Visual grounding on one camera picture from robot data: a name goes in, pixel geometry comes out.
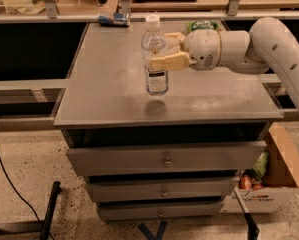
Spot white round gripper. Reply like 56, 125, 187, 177
150, 29, 221, 71

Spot clear blue plastic bottle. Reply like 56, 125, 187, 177
141, 14, 168, 96

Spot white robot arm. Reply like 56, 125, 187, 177
148, 17, 299, 112

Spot green snack bag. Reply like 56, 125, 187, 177
185, 20, 222, 33

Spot blue soda can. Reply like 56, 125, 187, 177
98, 13, 130, 27

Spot grey drawer cabinet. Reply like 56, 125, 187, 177
54, 23, 282, 208

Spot top grey drawer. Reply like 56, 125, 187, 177
67, 141, 266, 176

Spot grey drawer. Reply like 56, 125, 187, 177
97, 201, 223, 221
67, 141, 266, 176
86, 177, 238, 203

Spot middle grey drawer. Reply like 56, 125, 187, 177
86, 177, 238, 203

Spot green bag in box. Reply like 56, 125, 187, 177
253, 151, 269, 179

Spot red snack packs in box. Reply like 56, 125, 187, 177
239, 175, 263, 190

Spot cardboard box with snacks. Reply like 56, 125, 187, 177
221, 122, 299, 214

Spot bottom grey drawer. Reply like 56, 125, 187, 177
97, 201, 223, 221

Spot black bar by box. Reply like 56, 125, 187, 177
234, 188, 260, 240

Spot black metal floor stand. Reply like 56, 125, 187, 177
0, 181, 61, 240

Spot black floor cable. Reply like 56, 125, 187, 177
0, 127, 55, 240

